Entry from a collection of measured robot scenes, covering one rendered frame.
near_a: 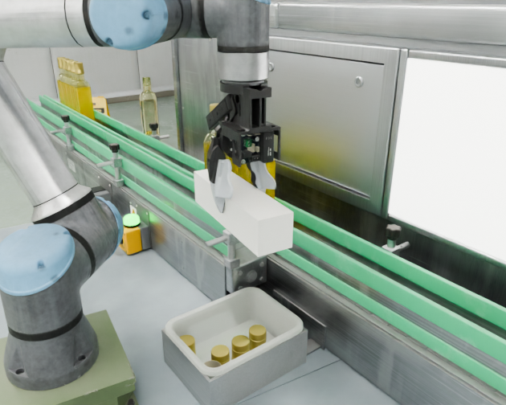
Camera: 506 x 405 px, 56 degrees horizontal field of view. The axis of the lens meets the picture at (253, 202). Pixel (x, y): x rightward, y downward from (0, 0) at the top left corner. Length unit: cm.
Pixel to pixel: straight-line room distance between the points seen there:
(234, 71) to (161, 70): 687
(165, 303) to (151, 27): 73
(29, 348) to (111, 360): 14
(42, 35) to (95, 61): 649
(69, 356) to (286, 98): 74
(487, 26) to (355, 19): 27
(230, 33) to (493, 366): 60
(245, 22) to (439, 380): 61
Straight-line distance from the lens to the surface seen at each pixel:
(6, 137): 88
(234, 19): 68
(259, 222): 68
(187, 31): 71
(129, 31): 57
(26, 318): 82
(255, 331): 95
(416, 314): 84
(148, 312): 113
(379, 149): 99
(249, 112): 68
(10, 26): 67
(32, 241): 81
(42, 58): 693
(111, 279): 127
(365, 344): 92
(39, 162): 88
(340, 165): 108
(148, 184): 132
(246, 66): 68
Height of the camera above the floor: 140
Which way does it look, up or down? 23 degrees down
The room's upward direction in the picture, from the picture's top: straight up
